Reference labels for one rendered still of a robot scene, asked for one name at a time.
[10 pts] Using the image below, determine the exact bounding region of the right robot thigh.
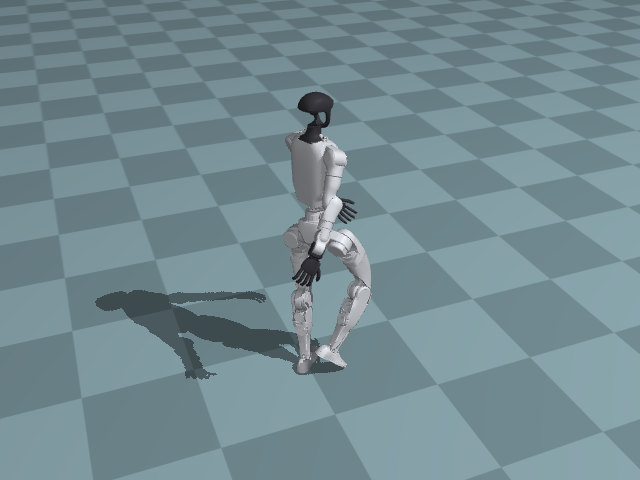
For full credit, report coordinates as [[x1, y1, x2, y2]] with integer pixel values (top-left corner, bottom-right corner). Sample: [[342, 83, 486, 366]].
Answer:
[[326, 228, 371, 300]]

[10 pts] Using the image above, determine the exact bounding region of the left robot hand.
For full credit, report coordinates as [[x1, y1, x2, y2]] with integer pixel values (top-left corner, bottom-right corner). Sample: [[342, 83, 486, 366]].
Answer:
[[337, 197, 357, 224]]

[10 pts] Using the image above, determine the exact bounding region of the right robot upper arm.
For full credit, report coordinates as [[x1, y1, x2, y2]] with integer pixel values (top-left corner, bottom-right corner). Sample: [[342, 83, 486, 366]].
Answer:
[[322, 145, 347, 210]]

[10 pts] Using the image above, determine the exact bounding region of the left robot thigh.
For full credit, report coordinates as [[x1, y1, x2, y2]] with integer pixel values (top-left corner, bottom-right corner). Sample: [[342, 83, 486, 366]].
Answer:
[[283, 224, 313, 310]]

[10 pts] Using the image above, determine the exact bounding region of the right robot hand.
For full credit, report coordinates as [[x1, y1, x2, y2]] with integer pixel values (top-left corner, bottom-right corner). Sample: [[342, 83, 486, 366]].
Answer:
[[292, 241, 326, 287]]

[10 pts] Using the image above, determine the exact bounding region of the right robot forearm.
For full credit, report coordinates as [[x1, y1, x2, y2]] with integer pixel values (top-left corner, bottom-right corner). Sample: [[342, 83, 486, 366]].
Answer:
[[312, 198, 342, 256]]

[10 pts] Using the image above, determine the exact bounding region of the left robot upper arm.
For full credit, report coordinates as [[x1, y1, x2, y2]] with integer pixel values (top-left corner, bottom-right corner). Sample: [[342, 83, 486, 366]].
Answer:
[[285, 130, 302, 151]]

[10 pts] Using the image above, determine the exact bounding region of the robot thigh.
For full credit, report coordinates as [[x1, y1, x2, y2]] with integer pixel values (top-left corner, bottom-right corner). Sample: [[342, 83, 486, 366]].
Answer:
[[283, 224, 313, 310], [326, 228, 371, 300]]

